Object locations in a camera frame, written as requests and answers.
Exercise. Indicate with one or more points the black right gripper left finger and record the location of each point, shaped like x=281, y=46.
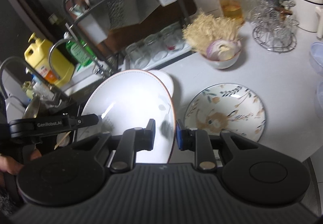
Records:
x=79, y=171

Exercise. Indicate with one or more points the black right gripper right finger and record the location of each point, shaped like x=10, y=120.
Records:
x=249, y=171

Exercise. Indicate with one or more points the large white plate brown rim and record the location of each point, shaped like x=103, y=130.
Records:
x=129, y=99

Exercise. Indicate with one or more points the pale blue plastic bowl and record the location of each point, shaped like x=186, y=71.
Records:
x=316, y=57
x=318, y=101

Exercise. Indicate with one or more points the chrome kitchen faucet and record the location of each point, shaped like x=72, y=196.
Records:
x=58, y=93

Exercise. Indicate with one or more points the person's left hand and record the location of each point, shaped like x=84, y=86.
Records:
x=11, y=166

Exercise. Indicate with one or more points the floral rabbit pattern plate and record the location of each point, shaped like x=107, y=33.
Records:
x=227, y=106

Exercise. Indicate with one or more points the yellow detergent bottle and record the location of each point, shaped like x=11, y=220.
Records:
x=56, y=70

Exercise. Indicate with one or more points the green dish soap bottle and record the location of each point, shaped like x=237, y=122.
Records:
x=78, y=53

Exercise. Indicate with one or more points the bowl of enoki and onion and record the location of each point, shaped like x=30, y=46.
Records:
x=215, y=39

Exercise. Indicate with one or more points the black knife rack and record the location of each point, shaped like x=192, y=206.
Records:
x=107, y=26

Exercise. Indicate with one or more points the red lid pickle jar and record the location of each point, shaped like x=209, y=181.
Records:
x=232, y=9

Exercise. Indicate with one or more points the white electric cooking pot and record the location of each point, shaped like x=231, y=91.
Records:
x=309, y=15

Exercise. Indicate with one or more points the wire glass cup rack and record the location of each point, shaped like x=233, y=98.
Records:
x=275, y=25

